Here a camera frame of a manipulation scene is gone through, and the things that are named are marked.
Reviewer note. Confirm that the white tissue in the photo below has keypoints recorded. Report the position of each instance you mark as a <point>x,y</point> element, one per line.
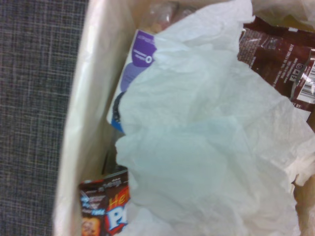
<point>197,127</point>

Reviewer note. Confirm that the white lined trash bin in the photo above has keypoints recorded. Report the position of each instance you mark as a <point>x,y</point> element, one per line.
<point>81,98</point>

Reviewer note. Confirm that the crumpled white paper trash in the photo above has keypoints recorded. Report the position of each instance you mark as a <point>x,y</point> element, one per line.
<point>304,157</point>

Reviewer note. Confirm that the purple and white carton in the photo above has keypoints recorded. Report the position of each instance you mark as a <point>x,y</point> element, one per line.
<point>140,54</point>

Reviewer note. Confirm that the clear plastic wrapper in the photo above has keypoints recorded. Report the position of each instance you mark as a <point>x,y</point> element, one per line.
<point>161,14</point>

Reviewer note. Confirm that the brown Pop-Tarts box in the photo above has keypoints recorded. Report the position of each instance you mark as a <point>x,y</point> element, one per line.
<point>103,206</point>

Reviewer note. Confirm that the dark brown snack wrapper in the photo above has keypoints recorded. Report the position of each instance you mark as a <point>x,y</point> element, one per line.
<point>275,56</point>

